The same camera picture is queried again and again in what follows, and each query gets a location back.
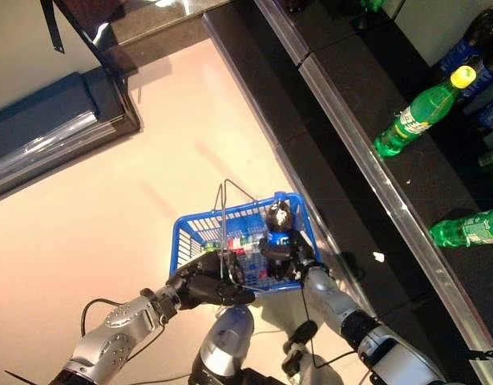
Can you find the clear plastic shelf rail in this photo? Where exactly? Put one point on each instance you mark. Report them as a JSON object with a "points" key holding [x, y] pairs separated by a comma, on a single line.
{"points": [[486, 371], [285, 32], [41, 152], [390, 200]]}

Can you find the black metal brace bar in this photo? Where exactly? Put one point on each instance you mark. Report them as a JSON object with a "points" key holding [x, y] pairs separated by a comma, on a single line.
{"points": [[51, 24]]}

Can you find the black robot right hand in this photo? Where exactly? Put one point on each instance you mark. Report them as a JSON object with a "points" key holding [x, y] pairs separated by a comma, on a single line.
{"points": [[290, 256]]}

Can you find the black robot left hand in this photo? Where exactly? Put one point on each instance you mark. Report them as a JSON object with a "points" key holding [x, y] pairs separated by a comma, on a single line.
{"points": [[206, 284]]}

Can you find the brown marble pillar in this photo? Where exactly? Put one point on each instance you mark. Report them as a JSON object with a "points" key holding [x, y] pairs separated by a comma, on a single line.
{"points": [[158, 36]]}

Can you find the blue plastic shopping basket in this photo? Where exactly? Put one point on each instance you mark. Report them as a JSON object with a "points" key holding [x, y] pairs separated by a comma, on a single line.
{"points": [[180, 224]]}

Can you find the black robot right foot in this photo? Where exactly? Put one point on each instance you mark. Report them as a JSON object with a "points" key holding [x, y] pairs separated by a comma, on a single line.
{"points": [[306, 331]]}

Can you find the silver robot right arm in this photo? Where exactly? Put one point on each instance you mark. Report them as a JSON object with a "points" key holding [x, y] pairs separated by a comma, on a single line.
{"points": [[390, 353]]}

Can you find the silver robot left leg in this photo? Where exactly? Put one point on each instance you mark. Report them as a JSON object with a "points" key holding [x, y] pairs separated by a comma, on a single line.
{"points": [[226, 341]]}

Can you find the white paper scrap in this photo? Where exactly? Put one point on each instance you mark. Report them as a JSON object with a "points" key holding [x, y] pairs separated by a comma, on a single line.
{"points": [[378, 257]]}

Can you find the black store shelf unit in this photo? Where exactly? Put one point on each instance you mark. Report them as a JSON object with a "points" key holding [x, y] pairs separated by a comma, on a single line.
{"points": [[350, 100], [37, 120]]}

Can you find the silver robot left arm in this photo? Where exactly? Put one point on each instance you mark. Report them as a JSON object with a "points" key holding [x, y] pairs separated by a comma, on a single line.
{"points": [[114, 333]]}

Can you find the green soda bottle yellow cap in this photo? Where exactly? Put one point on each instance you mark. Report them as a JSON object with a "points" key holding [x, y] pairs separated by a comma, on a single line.
{"points": [[414, 116], [470, 228]]}

